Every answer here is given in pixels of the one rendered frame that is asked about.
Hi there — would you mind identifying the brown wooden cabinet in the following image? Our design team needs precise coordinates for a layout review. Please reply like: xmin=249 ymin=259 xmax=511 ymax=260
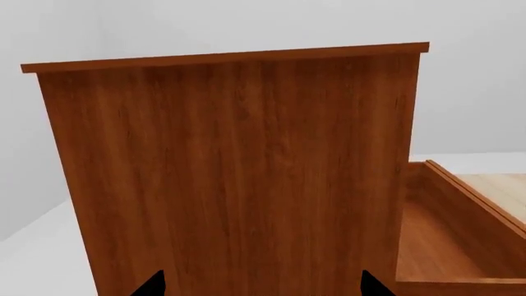
xmin=20 ymin=41 xmax=431 ymax=296

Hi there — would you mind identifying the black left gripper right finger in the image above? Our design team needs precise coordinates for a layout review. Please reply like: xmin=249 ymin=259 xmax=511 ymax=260
xmin=360 ymin=269 xmax=397 ymax=296

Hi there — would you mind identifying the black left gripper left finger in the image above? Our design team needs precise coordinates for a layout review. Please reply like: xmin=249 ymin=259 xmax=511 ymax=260
xmin=129 ymin=269 xmax=166 ymax=296

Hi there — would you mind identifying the open brown wooden drawer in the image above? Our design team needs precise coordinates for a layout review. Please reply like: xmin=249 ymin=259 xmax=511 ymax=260
xmin=394 ymin=159 xmax=526 ymax=296

